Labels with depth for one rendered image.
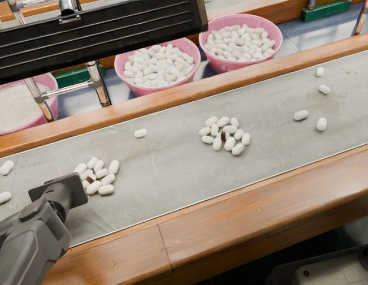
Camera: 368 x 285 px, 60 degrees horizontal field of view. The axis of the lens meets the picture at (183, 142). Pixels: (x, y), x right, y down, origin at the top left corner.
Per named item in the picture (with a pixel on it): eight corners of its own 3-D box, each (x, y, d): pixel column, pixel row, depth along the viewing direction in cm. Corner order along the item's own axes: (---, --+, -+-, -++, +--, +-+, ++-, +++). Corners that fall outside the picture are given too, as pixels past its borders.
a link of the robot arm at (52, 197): (72, 223, 54) (53, 195, 53) (34, 244, 54) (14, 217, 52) (76, 208, 61) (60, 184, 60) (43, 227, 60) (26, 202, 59)
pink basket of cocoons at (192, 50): (217, 82, 104) (218, 58, 97) (153, 124, 94) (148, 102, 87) (167, 47, 117) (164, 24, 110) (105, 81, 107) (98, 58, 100)
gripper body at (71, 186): (29, 188, 65) (18, 199, 58) (78, 171, 66) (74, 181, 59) (40, 216, 66) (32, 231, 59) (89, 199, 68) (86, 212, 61)
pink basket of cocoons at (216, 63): (292, 73, 105) (299, 48, 97) (217, 95, 100) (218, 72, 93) (254, 30, 120) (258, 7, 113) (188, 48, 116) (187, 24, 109)
